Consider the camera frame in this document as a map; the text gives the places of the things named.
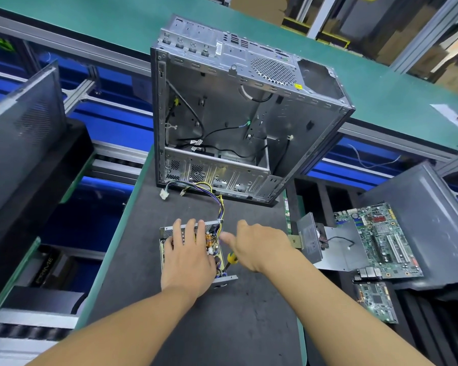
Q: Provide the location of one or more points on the person's left hand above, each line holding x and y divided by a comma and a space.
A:
187, 266

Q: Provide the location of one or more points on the person's right hand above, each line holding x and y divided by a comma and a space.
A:
263, 247

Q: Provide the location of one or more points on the person's left middle finger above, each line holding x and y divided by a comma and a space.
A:
191, 231

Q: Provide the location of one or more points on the person's left little finger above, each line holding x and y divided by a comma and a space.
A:
168, 245

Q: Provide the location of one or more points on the person's right thumb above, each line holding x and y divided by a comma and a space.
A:
227, 240

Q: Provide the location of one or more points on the person's left thumb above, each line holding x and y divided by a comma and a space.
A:
213, 267

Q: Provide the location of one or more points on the metal power supply unit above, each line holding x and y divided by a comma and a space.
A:
213, 240

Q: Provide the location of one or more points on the person's right forearm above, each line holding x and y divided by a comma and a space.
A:
328, 316

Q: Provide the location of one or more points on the person's left forearm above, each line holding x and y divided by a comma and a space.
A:
129, 327

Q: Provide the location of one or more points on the grey heat sink with fan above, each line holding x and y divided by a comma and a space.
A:
309, 236

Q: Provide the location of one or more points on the open grey computer case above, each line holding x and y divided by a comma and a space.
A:
229, 121

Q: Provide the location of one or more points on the grey metal plate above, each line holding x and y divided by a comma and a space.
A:
343, 251

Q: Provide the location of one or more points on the black computer case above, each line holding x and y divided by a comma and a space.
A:
42, 194

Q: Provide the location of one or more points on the large green motherboard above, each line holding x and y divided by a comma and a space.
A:
385, 240

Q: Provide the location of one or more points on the small green circuit board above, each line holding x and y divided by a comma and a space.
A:
378, 301

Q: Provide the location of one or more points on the metal roller conveyor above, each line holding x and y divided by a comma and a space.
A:
26, 335

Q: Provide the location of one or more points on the black perforated side panel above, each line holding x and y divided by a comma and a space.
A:
19, 140

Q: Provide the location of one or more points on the grey case side panel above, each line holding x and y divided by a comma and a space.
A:
431, 217

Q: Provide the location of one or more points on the green conveyor belt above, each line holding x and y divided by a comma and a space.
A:
99, 22

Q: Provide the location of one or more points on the white paper sheet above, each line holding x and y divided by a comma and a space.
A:
448, 116

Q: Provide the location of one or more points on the stack of cardboard boxes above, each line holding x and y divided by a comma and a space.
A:
412, 30

